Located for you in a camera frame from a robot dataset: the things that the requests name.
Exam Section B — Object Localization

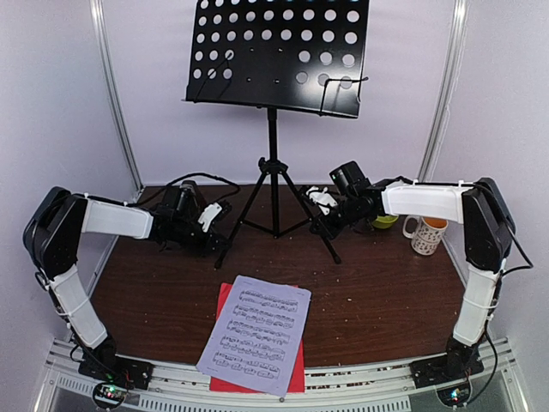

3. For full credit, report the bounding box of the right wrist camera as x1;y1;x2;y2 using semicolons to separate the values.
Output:
305;185;338;216

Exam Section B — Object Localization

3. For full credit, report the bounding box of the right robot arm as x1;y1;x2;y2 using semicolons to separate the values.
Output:
303;161;519;379

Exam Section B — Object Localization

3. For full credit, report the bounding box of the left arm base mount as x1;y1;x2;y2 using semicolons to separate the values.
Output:
78;357;154;409

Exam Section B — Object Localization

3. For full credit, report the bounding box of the white patterned mug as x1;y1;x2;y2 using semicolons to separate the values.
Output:
402;215;449;256

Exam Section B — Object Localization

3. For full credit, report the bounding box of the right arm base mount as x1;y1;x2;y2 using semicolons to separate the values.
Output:
410;355;484;408

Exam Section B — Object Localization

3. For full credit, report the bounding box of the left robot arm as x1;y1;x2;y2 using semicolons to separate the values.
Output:
22;174;232;381

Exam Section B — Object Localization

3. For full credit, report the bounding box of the aluminium front rail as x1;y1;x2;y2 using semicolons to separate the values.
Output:
33;331;528;411

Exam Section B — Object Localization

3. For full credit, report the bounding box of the right aluminium corner post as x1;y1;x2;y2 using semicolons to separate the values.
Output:
418;0;469;181

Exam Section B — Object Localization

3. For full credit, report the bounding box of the brown wooden metronome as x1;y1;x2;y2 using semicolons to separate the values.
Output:
178;180;208;219

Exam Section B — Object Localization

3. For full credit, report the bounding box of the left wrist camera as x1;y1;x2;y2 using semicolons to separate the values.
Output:
198;201;232;233

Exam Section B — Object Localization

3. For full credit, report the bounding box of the black music stand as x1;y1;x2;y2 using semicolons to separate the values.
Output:
180;0;370;271

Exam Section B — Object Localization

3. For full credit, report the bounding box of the white sheet music page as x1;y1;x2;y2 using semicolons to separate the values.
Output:
196;275;311;397

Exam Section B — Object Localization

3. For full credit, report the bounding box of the green bowl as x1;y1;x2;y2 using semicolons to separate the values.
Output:
371;215;399;230

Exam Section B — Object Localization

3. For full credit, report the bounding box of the red paper sheet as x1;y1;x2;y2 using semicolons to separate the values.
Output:
209;282;305;394

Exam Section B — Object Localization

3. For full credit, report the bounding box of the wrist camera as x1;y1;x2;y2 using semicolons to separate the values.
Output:
198;201;232;233
305;185;338;216

